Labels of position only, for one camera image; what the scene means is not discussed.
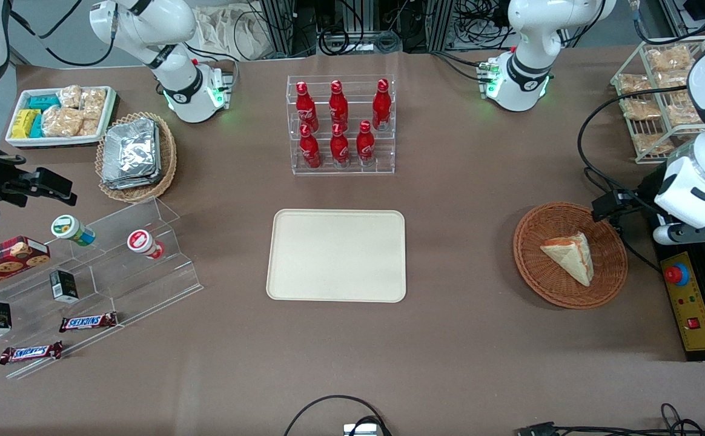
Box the yellow snack packet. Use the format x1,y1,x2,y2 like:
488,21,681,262
12,109,41,139

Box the red cola bottle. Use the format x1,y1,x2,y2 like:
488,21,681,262
299,124,322,169
372,79,392,131
295,82,319,131
356,120,376,167
330,123,350,168
328,80,349,128

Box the red tartan cookie box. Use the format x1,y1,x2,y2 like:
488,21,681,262
0,236,51,296

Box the triangular sandwich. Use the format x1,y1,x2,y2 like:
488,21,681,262
540,232,595,287

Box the clear acrylic bottle rack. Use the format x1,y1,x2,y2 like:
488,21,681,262
286,74,396,176

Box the aluminium profile frame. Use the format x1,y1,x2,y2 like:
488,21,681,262
259,0,457,58
658,0,705,40

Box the red lidded yogurt cup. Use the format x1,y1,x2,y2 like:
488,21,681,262
127,230,165,260

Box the Snickers chocolate bar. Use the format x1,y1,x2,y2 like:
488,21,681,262
0,341,64,365
59,312,118,333

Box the white rectangular snack tray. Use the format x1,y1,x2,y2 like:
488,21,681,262
5,86,117,149

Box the black cable with connector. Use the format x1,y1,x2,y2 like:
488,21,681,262
515,403,705,436

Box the yellow control panel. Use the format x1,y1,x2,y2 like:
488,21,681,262
660,252,705,352

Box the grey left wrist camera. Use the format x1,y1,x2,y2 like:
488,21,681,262
654,223,687,245

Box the clear acrylic stepped shelf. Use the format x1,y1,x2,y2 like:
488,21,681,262
0,197,204,380

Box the white cloth bag pile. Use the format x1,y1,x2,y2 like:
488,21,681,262
194,5,270,61

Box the beige plastic tray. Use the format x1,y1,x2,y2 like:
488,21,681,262
266,209,407,303

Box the green lidded yogurt cup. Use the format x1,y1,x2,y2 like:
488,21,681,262
51,214,96,246

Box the brown round wicker basket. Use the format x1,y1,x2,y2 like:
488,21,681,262
513,202,629,310

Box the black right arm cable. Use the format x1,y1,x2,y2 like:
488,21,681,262
8,0,118,68

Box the light oval wicker basket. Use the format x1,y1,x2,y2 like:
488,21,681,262
95,112,177,203

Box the black base cable bundle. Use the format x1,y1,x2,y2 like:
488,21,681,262
430,50,494,84

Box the stack of foil containers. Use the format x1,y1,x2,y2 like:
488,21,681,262
101,118,162,190

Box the bagged tan snack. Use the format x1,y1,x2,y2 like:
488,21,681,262
655,70,692,91
622,98,662,121
648,45,695,72
619,73,653,94
631,132,674,155
667,103,705,127

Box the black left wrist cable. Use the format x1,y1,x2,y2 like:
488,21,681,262
577,85,689,197

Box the black looped cable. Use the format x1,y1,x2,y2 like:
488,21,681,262
283,395,393,436

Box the white wire rack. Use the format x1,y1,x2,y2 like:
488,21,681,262
610,36,705,165

